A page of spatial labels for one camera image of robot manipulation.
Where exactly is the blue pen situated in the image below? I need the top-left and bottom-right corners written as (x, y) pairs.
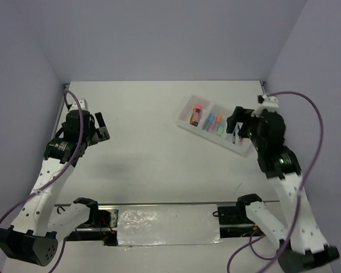
top-left (232, 130), bottom-right (236, 144)

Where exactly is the purple highlighter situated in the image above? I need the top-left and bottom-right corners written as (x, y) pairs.
top-left (208, 117), bottom-right (216, 133)

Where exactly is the blue highlighter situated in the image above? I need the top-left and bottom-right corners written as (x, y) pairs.
top-left (202, 113), bottom-right (215, 131)

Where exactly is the pink-capped small bottle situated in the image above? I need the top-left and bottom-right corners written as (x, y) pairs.
top-left (189, 104), bottom-right (202, 127)

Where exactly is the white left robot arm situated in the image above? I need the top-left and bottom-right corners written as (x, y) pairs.
top-left (0, 110), bottom-right (110, 267)

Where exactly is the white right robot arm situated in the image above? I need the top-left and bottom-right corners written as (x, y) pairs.
top-left (226, 106), bottom-right (340, 272)

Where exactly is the silver foil tape sheet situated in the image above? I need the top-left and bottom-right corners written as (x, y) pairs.
top-left (117, 204), bottom-right (222, 246)

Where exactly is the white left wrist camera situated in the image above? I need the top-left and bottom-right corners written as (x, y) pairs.
top-left (69, 98), bottom-right (89, 111)

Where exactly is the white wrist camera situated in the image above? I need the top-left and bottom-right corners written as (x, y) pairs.
top-left (69, 98), bottom-right (89, 111)
top-left (251, 94), bottom-right (279, 117)

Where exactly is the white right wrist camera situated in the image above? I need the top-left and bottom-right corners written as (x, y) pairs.
top-left (251, 94), bottom-right (279, 117)

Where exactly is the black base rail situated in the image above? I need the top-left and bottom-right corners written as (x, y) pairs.
top-left (67, 203), bottom-right (262, 247)

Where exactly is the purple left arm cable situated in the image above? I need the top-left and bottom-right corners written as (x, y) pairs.
top-left (0, 89), bottom-right (85, 273)

